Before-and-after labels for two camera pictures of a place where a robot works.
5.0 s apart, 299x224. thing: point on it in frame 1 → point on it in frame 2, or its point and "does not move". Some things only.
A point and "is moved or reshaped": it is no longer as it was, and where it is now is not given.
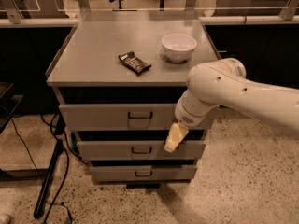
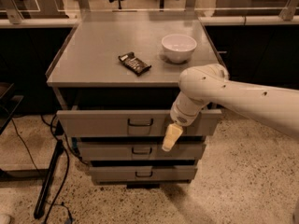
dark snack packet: [131, 61] does not move
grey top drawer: [123, 117] is moved or reshaped
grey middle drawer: [140, 150] does not move
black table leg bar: [47, 179] does not move
